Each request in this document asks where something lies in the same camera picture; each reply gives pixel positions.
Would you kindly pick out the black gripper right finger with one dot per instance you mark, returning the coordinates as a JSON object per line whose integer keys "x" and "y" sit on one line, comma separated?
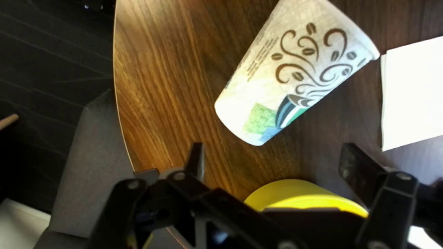
{"x": 392, "y": 208}

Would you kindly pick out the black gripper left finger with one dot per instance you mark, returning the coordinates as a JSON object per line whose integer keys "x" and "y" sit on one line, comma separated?
{"x": 185, "y": 216}

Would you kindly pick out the printed white paper cup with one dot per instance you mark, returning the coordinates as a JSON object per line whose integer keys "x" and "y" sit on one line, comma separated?
{"x": 295, "y": 69}

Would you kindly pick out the yellow plastic bowl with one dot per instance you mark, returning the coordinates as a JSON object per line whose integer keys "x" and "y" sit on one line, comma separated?
{"x": 300, "y": 194}

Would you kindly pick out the dark grey chair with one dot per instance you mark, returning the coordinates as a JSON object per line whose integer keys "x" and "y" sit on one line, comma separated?
{"x": 88, "y": 175}

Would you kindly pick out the white paper napkin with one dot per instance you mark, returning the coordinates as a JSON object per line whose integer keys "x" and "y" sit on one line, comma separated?
{"x": 413, "y": 92}

